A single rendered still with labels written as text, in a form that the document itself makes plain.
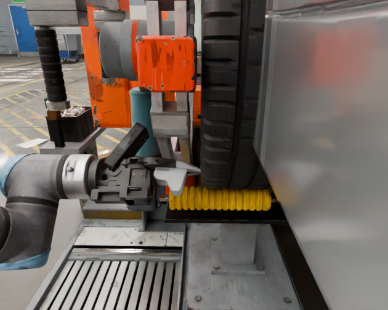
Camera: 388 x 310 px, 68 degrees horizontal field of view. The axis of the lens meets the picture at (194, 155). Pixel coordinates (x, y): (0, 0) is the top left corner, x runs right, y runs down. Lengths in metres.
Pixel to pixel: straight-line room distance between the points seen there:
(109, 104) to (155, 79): 0.87
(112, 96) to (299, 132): 1.08
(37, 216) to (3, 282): 0.84
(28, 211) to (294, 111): 0.50
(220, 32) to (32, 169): 0.42
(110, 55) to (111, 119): 0.59
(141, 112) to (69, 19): 0.36
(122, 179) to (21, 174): 0.19
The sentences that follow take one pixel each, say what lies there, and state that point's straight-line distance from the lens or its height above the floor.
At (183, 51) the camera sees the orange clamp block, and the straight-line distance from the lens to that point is 0.38.
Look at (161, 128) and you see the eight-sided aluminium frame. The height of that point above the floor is 0.74.
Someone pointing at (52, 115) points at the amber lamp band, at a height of 0.59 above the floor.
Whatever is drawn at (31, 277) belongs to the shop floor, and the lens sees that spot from 1.39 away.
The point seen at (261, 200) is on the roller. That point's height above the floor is 0.52.
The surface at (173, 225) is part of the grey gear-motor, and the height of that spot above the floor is 0.09.
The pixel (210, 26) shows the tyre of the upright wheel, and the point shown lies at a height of 0.90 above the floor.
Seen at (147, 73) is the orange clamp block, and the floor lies 0.84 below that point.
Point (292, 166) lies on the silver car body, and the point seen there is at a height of 0.80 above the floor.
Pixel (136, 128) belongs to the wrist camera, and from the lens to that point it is 0.61.
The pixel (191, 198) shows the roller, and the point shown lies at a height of 0.53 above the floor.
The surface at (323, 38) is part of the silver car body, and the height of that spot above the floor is 0.88.
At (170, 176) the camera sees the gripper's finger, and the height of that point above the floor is 0.63.
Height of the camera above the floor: 0.88
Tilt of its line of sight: 23 degrees down
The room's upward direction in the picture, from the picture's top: straight up
